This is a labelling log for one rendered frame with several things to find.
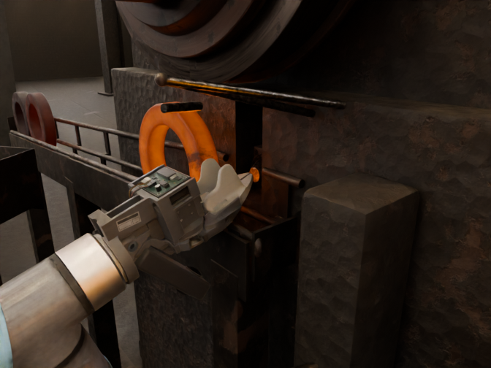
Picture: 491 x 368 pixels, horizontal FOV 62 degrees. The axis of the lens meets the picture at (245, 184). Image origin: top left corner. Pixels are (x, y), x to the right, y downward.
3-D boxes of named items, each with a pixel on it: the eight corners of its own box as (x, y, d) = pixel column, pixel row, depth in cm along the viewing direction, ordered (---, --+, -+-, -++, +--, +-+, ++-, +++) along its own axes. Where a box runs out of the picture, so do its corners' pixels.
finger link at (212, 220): (246, 201, 51) (190, 241, 46) (249, 210, 51) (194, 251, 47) (223, 190, 54) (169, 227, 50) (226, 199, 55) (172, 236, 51)
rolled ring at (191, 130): (149, 79, 62) (168, 78, 64) (131, 167, 74) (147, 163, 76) (215, 159, 54) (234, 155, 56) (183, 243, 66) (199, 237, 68)
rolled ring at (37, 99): (36, 93, 115) (49, 93, 117) (21, 93, 128) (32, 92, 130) (49, 158, 120) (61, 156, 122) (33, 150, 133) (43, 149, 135)
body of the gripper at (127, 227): (201, 175, 46) (106, 235, 40) (221, 234, 50) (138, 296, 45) (166, 160, 51) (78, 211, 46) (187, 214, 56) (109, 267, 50)
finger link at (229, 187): (259, 150, 52) (202, 186, 47) (268, 188, 55) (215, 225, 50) (242, 144, 54) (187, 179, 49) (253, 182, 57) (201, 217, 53)
